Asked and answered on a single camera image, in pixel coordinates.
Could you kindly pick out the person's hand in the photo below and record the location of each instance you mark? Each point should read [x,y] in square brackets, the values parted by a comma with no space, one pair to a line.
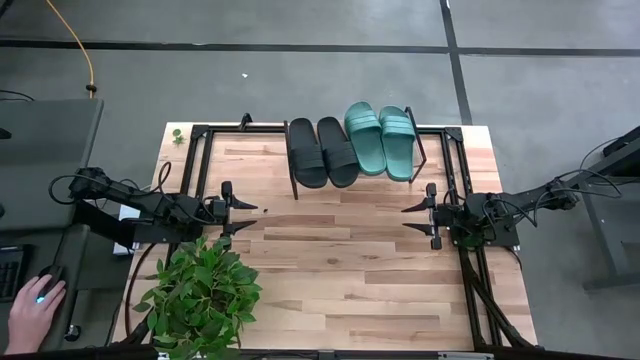
[32,315]

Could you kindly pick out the green rubber slide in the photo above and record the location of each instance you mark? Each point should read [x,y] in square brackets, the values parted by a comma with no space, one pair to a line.
[397,142]
[365,139]

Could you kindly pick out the grey desk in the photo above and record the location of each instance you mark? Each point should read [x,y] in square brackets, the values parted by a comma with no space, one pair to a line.
[45,150]

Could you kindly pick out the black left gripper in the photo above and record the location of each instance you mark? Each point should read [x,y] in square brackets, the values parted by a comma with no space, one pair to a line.
[222,210]

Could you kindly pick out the black side stand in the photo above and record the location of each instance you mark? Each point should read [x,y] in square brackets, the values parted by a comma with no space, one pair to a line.
[615,165]

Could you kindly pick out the black computer mouse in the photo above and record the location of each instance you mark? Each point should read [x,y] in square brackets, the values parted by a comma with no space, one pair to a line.
[50,275]

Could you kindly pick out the small black desk object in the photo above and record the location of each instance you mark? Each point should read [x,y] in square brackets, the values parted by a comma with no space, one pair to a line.
[4,133]

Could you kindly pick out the black caster knob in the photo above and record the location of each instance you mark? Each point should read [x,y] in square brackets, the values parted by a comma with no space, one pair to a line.
[73,332]

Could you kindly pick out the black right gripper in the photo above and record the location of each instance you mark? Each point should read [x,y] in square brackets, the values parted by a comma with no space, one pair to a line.
[435,217]

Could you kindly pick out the green leafy potted plant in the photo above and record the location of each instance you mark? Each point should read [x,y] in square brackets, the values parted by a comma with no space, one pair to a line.
[200,295]

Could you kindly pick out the black rubber slide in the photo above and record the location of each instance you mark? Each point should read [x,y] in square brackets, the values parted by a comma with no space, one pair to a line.
[307,154]
[340,152]

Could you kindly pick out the black keyboard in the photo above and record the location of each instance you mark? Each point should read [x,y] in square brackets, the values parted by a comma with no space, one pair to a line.
[10,274]

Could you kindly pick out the white box under arm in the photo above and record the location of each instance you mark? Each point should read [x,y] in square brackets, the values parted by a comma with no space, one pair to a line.
[125,215]

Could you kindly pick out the black aluminium table frame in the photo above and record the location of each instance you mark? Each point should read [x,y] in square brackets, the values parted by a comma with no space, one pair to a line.
[250,129]

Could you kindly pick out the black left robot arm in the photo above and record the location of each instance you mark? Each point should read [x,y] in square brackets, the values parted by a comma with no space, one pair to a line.
[130,205]

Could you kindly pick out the wooden shelf with black frame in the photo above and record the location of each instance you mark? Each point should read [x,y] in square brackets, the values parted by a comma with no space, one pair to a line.
[293,180]

